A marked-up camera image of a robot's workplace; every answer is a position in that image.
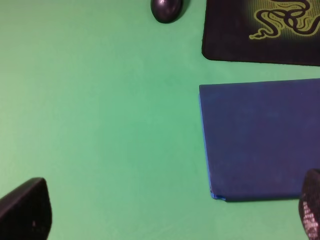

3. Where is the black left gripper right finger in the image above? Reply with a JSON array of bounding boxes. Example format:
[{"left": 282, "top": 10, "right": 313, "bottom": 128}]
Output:
[{"left": 298, "top": 169, "right": 320, "bottom": 240}]

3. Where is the black green logo mouse pad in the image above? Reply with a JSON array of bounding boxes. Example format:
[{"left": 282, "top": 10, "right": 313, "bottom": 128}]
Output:
[{"left": 201, "top": 0, "right": 320, "bottom": 66}]

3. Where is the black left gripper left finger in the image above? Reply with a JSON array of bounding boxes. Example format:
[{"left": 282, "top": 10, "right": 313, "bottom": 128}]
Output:
[{"left": 0, "top": 177, "right": 53, "bottom": 240}]

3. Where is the blue hardcover notebook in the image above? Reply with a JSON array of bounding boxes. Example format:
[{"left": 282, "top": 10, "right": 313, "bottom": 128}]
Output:
[{"left": 198, "top": 78, "right": 320, "bottom": 202}]

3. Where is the black computer mouse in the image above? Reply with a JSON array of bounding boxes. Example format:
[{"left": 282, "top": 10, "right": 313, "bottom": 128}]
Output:
[{"left": 150, "top": 0, "right": 184, "bottom": 24}]

